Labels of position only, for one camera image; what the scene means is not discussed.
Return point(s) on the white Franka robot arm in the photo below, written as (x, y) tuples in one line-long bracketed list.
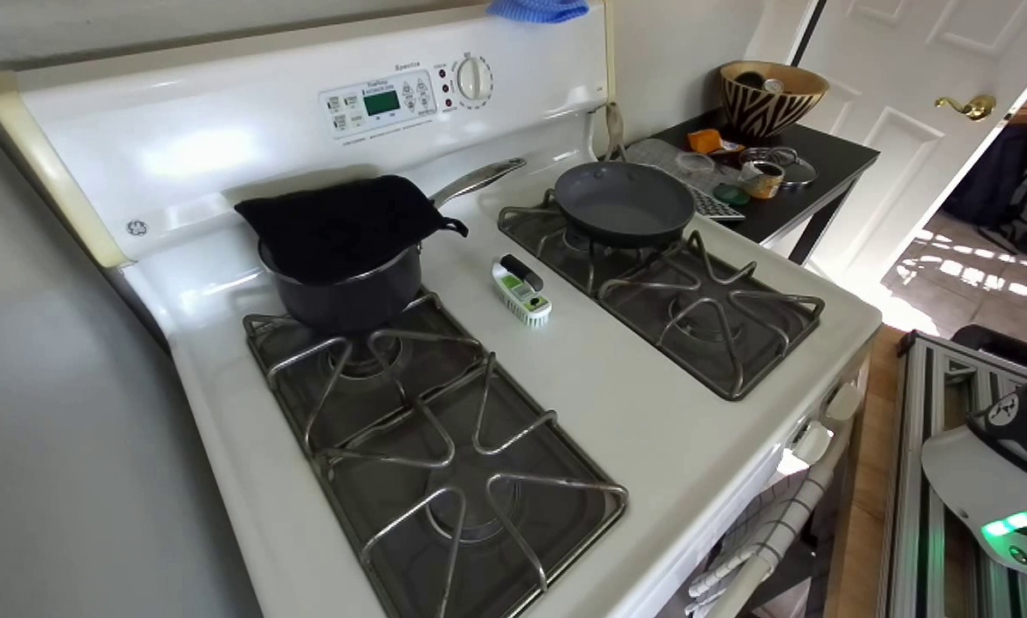
[(992, 483)]

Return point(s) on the white gas stove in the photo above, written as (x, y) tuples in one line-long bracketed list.
[(601, 380)]

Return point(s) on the black stove grate under pot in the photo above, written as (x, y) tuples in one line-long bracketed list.
[(420, 460)]

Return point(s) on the black stove grate under pan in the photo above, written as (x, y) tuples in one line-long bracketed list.
[(693, 310)]

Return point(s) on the stove control panel with dial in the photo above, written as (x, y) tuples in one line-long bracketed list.
[(377, 103)]

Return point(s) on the grey checked dish towel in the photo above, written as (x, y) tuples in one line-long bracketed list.
[(764, 537)]

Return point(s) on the white and green thermometer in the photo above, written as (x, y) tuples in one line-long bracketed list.
[(524, 293)]

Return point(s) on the dark metal saucepan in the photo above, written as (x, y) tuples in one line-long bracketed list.
[(341, 299)]

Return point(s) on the black cloth over saucepan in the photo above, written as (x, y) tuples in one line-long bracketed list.
[(341, 227)]

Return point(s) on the clear plastic container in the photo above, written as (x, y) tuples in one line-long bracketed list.
[(660, 154)]

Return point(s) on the dark green lid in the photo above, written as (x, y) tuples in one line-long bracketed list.
[(731, 193)]

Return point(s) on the orange packet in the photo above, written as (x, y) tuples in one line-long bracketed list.
[(704, 141)]

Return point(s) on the roll of tape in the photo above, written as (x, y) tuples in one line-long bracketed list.
[(764, 182)]

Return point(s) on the clear glass jar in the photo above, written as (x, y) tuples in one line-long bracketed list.
[(799, 170)]

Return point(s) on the woven patterned bowl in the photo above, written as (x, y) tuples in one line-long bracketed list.
[(769, 107)]

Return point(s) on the black side table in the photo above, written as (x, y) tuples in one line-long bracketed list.
[(831, 158)]

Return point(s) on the white panel door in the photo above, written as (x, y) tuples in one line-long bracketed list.
[(878, 69)]

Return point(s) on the dark fabric chair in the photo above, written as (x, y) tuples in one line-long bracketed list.
[(992, 182)]

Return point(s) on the aluminium robot stand frame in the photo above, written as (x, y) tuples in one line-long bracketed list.
[(936, 389)]

